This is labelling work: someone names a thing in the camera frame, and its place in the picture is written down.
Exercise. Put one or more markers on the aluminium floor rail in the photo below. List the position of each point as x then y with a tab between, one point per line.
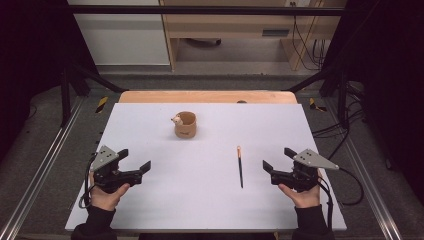
40	166
370	186

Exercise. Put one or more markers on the yellow black striped tape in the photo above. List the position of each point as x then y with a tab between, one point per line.
315	105
101	104

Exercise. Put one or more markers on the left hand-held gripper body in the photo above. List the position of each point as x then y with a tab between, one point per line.
108	173

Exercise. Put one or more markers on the black pencil with orange end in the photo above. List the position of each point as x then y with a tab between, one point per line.
240	168

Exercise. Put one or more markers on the light wooden desk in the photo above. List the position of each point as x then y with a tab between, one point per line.
230	25

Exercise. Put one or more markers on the person's left hand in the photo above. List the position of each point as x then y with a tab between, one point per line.
105	200

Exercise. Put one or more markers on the tan cup with animal figure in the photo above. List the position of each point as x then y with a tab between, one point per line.
185	128

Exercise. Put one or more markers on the person's right hand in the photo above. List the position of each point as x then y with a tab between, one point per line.
306	199

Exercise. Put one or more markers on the white board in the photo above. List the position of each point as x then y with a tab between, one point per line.
206	200

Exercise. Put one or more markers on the wooden table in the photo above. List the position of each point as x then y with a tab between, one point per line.
200	96

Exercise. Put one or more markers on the black metal stand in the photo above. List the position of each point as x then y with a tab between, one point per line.
342	100
65	96

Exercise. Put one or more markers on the white cabinet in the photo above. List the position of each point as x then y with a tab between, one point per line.
123	36

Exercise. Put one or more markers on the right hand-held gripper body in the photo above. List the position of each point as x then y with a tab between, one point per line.
301	176

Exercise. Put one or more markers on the black horizontal frame bar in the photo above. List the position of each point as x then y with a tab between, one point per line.
200	10

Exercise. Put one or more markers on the black curtain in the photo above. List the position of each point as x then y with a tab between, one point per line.
390	83
30	66

